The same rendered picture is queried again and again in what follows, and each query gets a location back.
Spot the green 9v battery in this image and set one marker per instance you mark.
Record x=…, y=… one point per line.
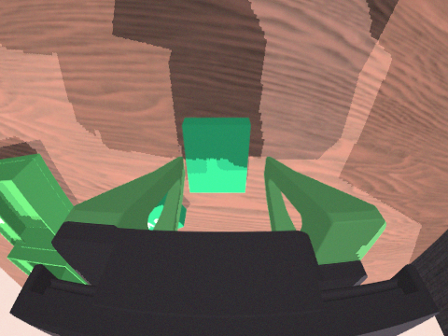
x=154, y=216

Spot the green three-compartment tray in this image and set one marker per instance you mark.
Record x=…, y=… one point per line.
x=34, y=199

